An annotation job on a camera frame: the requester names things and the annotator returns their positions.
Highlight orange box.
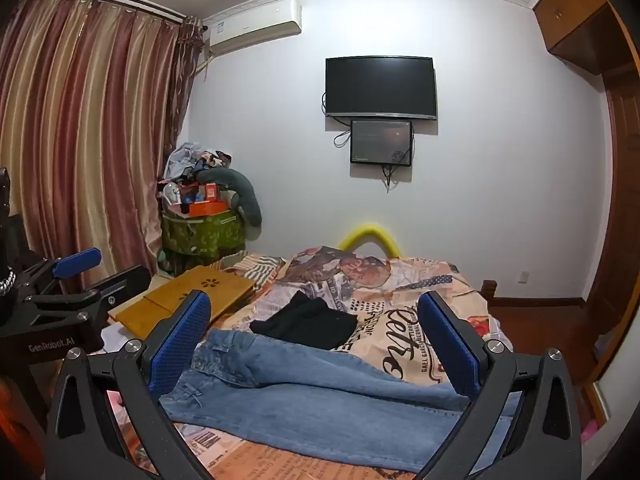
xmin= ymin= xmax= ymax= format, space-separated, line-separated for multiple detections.
xmin=181 ymin=200 xmax=226 ymax=217

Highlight black cloth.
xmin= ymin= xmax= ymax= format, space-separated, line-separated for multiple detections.
xmin=250 ymin=291 xmax=358 ymax=351

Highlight wooden lap desk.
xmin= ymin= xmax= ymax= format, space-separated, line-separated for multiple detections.
xmin=107 ymin=266 xmax=256 ymax=340

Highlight black monitor cable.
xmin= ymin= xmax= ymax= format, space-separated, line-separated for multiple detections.
xmin=381 ymin=162 xmax=402 ymax=192

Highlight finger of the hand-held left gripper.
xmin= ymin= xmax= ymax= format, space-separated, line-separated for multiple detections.
xmin=17 ymin=248 xmax=102 ymax=306
xmin=60 ymin=265 xmax=152 ymax=322

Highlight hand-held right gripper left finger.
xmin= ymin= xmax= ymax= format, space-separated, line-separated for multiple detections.
xmin=44 ymin=290 xmax=213 ymax=480

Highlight pink item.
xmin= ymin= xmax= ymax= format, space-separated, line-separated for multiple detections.
xmin=582 ymin=417 xmax=609 ymax=444

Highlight grey tube pillow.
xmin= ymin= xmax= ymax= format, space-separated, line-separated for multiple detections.
xmin=197 ymin=167 xmax=263 ymax=226

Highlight striped red curtain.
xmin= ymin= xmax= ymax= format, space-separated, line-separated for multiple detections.
xmin=0 ymin=0 xmax=208 ymax=291

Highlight white wardrobe door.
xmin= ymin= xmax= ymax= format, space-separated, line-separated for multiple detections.
xmin=594 ymin=280 xmax=640 ymax=423

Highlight small wall monitor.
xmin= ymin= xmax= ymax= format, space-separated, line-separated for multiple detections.
xmin=350 ymin=119 xmax=414 ymax=167

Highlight striped cloth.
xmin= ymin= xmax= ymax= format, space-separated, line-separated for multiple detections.
xmin=232 ymin=254 xmax=283 ymax=287

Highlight white air conditioner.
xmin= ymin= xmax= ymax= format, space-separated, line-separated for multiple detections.
xmin=202 ymin=0 xmax=303 ymax=57

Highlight wooden overhead cabinet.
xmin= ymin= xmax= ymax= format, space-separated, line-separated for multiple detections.
xmin=532 ymin=0 xmax=640 ymax=76

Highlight blue jeans pants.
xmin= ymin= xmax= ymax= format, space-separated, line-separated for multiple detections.
xmin=159 ymin=329 xmax=523 ymax=473

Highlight green storage bag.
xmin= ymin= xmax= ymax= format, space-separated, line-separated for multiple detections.
xmin=161 ymin=207 xmax=246 ymax=272

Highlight pile of clothes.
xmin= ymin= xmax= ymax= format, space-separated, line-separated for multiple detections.
xmin=160 ymin=141 xmax=233 ymax=196

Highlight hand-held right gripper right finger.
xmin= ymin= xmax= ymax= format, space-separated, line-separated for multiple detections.
xmin=417 ymin=290 xmax=583 ymax=480

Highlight printed blanket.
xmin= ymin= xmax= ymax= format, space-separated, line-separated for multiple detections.
xmin=102 ymin=245 xmax=516 ymax=480

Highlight large wall television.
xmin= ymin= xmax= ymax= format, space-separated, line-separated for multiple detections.
xmin=325 ymin=56 xmax=438 ymax=122

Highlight wooden door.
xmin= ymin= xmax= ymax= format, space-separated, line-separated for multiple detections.
xmin=585 ymin=72 xmax=640 ymax=336

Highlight yellow foam tube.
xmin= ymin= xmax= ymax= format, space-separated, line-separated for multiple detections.
xmin=339 ymin=224 xmax=403 ymax=259

